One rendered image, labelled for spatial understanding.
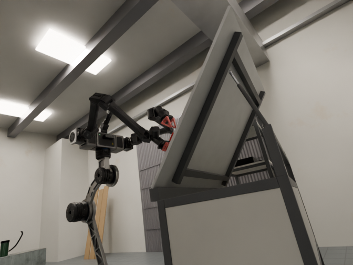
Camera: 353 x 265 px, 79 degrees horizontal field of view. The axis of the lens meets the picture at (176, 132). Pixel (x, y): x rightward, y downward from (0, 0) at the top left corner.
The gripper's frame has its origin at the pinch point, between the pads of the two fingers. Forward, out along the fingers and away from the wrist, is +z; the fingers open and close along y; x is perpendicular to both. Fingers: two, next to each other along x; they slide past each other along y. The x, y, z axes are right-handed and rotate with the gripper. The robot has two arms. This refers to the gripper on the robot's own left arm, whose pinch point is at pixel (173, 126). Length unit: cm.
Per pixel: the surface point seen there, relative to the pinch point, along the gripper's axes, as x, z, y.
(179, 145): -6.0, 24.6, -24.2
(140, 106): 163, -292, 299
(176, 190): 16.2, 38.5, -17.3
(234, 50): -61, 4, -6
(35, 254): 491, -129, 107
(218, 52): -55, 2, -15
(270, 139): -41, 55, -28
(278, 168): -35, 65, -30
